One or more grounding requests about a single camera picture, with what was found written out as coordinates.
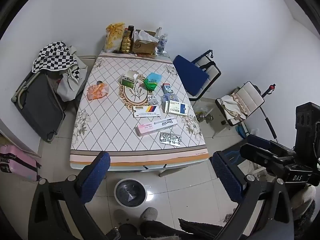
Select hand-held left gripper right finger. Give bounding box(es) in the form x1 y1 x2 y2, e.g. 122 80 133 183
211 151 295 240

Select orange plastic bag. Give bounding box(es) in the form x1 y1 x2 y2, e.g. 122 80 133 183
87 82 110 101

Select white box with blue mark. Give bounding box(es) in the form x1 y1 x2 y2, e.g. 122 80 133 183
164 100 188 115

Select yellow snack bag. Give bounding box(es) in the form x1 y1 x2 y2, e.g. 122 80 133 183
104 22 125 53

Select golden oil bottle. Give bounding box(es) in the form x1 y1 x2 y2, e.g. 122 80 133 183
121 29 133 53

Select blue cushion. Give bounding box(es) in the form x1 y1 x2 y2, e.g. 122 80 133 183
173 55 210 97

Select white padded chair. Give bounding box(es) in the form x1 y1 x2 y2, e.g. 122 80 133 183
215 81 265 127

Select person's right forearm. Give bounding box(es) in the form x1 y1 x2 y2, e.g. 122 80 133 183
290 186 317 218

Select white tote bag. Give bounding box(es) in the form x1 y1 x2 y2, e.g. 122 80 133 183
57 46 88 102

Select black and white checkered cloth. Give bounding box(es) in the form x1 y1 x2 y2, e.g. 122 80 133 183
32 40 80 79

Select pink suitcase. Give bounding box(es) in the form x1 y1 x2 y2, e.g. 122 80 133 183
0 145 42 182

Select grey folding bed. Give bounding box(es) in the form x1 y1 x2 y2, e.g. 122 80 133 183
11 71 66 143

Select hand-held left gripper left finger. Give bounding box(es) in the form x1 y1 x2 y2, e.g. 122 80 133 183
28 151 111 240

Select green and white medicine box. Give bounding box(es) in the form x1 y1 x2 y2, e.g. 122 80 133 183
121 70 139 88

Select table with patterned cloth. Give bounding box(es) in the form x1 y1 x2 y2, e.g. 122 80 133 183
69 50 210 172

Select long pink and white box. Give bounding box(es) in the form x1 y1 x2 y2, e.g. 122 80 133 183
135 118 178 137

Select beige cloth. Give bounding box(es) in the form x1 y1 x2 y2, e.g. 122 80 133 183
220 94 248 120

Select red-tipped black handle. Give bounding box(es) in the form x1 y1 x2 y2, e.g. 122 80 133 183
260 84 276 98

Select blue and green packet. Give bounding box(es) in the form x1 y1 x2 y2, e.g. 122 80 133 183
143 72 162 91

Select metal dumbbell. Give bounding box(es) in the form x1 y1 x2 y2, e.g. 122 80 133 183
195 112 214 123

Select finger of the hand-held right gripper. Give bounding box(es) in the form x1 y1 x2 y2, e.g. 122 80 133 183
239 143 293 174
246 134 297 156

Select large silver blister pack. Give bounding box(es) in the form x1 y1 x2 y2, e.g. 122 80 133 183
159 132 182 147

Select grey fuzzy slipper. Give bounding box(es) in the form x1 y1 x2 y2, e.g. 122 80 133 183
139 207 158 222

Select white trash bin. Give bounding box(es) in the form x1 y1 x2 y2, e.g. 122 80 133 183
114 178 147 207

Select cardboard box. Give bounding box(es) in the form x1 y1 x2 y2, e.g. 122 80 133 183
132 29 159 54

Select purple blister pack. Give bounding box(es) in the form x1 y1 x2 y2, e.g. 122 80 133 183
161 93 178 103

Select white box with colour stripes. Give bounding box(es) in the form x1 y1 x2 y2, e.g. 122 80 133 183
132 105 160 118

